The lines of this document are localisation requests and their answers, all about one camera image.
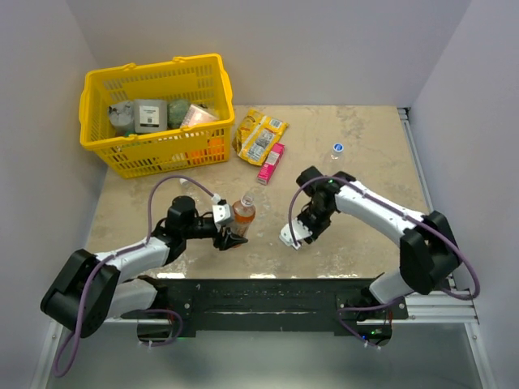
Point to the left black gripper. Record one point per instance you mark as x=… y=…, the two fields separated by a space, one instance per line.
x=227 y=241

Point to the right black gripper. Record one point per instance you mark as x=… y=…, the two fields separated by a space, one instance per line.
x=315 y=230

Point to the orange drink bottle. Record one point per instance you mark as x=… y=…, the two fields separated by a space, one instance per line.
x=244 y=214

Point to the clear bottle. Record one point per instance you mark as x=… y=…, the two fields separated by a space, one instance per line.
x=197 y=192
x=334 y=162

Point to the blue Pocari Sweat cap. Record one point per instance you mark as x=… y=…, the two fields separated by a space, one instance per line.
x=338 y=147

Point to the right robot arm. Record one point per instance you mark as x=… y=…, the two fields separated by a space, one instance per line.
x=427 y=248

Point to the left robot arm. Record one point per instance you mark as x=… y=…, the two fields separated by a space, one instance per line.
x=92 y=287

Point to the pink carton box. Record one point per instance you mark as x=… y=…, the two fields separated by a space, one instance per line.
x=269 y=166

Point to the yellow snack bag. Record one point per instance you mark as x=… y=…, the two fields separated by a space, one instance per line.
x=255 y=136

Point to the pink packaged item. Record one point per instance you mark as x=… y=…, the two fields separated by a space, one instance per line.
x=198 y=115

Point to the green round item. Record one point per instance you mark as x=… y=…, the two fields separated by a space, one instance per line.
x=176 y=112

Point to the grey box in basket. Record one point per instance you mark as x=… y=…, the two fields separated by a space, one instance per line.
x=150 y=116

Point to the yellow plastic shopping basket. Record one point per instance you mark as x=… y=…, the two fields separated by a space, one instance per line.
x=201 y=79

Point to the grey bag in basket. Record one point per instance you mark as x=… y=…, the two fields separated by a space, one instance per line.
x=121 y=116

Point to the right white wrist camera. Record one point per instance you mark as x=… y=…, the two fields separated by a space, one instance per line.
x=294 y=233

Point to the black base frame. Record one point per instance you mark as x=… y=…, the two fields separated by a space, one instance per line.
x=295 y=305

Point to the aluminium rail frame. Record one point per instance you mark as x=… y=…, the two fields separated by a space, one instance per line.
x=437 y=346

